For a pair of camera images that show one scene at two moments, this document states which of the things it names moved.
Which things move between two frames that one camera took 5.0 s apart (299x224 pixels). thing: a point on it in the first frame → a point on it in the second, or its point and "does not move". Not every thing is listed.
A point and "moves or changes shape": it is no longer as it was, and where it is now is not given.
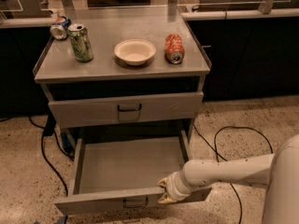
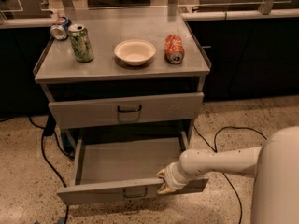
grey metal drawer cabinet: (122, 67) does not move
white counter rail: (215, 15) does not move
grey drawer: (121, 172) moves or changes shape
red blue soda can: (60, 29) does not move
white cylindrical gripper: (177, 186) → (170, 176)
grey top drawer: (125, 109) does not move
